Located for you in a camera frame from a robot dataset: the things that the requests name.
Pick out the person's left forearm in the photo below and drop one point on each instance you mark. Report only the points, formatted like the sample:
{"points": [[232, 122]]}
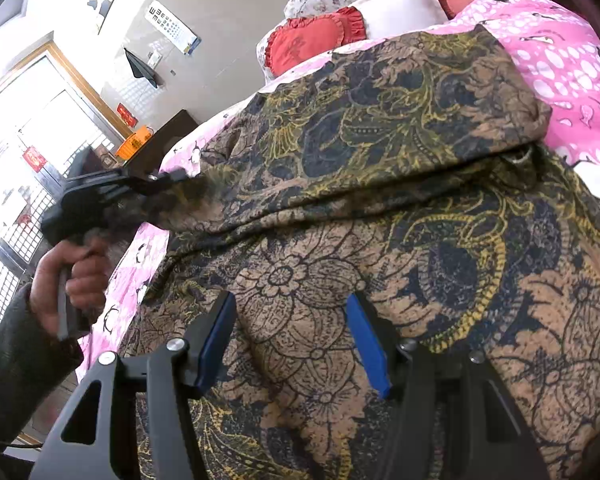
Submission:
{"points": [[15, 370]]}

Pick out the brown floral patterned garment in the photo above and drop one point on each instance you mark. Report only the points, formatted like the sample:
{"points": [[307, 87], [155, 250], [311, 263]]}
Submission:
{"points": [[380, 210]]}

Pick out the white wall switch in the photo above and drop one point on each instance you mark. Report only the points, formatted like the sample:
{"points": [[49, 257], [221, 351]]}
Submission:
{"points": [[153, 60]]}

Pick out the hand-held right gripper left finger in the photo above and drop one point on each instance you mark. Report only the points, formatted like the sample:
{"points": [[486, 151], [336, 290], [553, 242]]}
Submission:
{"points": [[220, 331]]}

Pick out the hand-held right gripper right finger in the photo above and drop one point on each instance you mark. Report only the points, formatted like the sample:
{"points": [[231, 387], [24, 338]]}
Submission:
{"points": [[367, 346]]}

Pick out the brown paper gift bag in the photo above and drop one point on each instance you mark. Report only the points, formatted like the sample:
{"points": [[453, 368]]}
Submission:
{"points": [[107, 157]]}

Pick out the orange plastic basket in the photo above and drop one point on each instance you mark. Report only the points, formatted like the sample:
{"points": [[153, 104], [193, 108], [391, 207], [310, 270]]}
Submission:
{"points": [[132, 145]]}

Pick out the metal grille door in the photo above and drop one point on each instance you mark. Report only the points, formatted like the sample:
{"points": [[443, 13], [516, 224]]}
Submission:
{"points": [[10, 245]]}

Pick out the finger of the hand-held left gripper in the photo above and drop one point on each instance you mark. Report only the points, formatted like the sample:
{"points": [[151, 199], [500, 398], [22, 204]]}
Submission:
{"points": [[155, 179]]}

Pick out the red door frame sticker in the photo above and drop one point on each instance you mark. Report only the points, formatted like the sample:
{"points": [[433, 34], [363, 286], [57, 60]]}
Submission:
{"points": [[127, 114]]}

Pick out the white pillow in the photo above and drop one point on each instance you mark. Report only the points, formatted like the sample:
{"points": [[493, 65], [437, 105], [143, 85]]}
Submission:
{"points": [[405, 7]]}

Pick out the dark wooden table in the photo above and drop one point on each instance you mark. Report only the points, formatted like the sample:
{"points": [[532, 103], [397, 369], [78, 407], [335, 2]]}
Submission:
{"points": [[172, 132]]}

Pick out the person's left hand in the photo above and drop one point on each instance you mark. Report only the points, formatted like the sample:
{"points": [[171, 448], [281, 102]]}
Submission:
{"points": [[87, 285]]}

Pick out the dark hanging cloth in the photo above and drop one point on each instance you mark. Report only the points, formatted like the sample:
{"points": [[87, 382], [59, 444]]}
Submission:
{"points": [[141, 67]]}

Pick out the pink penguin print blanket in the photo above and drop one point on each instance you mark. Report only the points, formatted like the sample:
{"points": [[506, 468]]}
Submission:
{"points": [[555, 60]]}

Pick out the eye chart wall calendar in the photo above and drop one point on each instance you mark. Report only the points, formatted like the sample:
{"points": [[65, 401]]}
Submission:
{"points": [[172, 25]]}

